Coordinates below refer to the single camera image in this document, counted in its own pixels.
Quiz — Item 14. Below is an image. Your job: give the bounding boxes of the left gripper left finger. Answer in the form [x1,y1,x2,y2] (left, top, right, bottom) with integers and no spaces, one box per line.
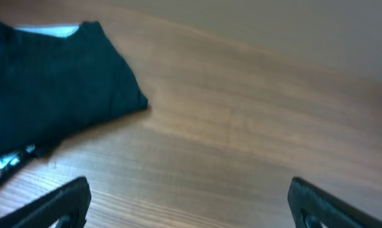
[0,177,91,228]

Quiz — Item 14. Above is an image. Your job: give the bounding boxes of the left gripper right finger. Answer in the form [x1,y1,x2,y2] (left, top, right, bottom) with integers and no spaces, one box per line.
[288,177,382,228]

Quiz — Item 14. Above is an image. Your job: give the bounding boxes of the black shorts with white trim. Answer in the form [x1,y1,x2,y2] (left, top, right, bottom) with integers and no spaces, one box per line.
[0,22,148,156]

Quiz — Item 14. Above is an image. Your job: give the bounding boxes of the folded black printed jersey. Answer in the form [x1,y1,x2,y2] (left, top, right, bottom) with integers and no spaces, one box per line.
[0,144,55,185]

